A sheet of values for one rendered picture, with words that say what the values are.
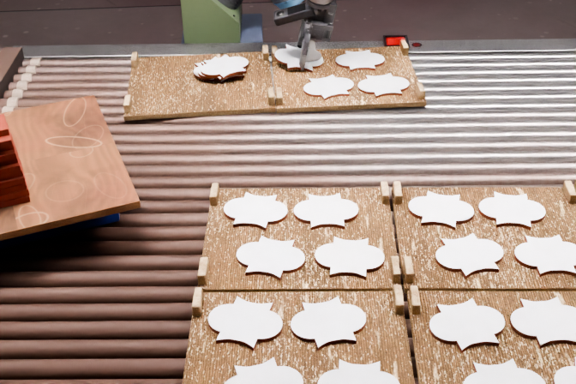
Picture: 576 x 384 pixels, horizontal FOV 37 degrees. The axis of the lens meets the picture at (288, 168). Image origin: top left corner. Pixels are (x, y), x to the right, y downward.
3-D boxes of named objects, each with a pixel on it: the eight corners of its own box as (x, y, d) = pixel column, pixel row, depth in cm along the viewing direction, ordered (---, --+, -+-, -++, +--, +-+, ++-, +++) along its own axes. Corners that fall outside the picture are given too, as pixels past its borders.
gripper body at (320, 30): (329, 45, 245) (338, 8, 237) (299, 41, 244) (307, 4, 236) (327, 30, 251) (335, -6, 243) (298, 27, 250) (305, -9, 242)
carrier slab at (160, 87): (133, 63, 259) (133, 57, 259) (268, 55, 262) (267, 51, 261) (123, 121, 230) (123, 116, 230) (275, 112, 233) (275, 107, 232)
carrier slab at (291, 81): (271, 56, 261) (271, 51, 260) (404, 50, 263) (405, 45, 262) (276, 113, 232) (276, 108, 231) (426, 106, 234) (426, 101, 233)
